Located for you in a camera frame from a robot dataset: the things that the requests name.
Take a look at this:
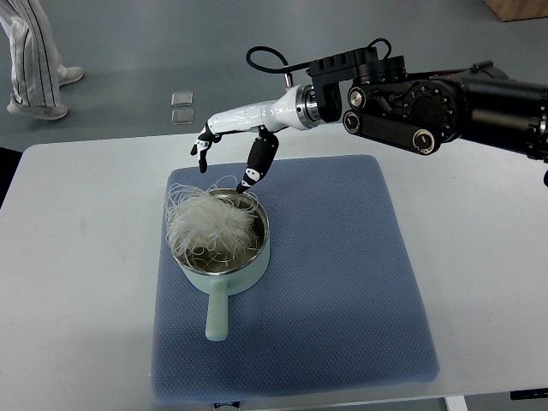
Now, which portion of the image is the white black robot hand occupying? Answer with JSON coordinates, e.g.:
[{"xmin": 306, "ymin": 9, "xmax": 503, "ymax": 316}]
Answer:
[{"xmin": 191, "ymin": 85, "xmax": 322, "ymax": 194}]

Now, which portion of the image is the white vermicelli bundle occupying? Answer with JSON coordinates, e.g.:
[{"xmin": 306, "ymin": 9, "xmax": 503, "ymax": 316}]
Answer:
[{"xmin": 164, "ymin": 183, "xmax": 261, "ymax": 273}]

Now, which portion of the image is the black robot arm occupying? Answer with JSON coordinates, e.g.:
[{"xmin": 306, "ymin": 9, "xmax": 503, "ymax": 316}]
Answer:
[{"xmin": 263, "ymin": 43, "xmax": 547, "ymax": 162}]

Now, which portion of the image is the mint green steel pot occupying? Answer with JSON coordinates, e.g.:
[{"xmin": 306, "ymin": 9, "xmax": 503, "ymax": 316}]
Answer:
[{"xmin": 172, "ymin": 200, "xmax": 271, "ymax": 342}]

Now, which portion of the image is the upper floor metal plate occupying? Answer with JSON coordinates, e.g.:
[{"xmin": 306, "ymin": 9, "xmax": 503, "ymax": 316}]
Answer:
[{"xmin": 170, "ymin": 92, "xmax": 194, "ymax": 107}]

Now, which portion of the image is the blue textured mat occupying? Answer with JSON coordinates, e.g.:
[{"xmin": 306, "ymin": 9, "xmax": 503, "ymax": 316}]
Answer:
[{"xmin": 152, "ymin": 155, "xmax": 439, "ymax": 406}]

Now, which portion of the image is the wooden box corner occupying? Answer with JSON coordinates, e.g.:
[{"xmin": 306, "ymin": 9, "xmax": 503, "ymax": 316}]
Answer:
[{"xmin": 484, "ymin": 0, "xmax": 548, "ymax": 22}]

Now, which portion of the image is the white shoe far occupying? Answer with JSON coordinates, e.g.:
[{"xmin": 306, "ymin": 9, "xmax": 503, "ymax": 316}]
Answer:
[{"xmin": 57, "ymin": 66, "xmax": 85, "ymax": 86}]

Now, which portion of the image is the white shoe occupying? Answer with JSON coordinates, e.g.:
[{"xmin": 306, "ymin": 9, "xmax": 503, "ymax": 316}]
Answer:
[
  {"xmin": 7, "ymin": 100, "xmax": 69, "ymax": 121},
  {"xmin": 57, "ymin": 66, "xmax": 85, "ymax": 86}
]

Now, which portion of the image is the striped white trousers person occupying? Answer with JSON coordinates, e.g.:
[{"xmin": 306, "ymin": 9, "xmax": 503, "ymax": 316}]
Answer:
[{"xmin": 1, "ymin": 1, "xmax": 61, "ymax": 107}]

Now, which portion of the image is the white shoe near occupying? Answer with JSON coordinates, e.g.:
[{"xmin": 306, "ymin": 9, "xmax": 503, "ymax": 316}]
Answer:
[{"xmin": 7, "ymin": 100, "xmax": 69, "ymax": 121}]

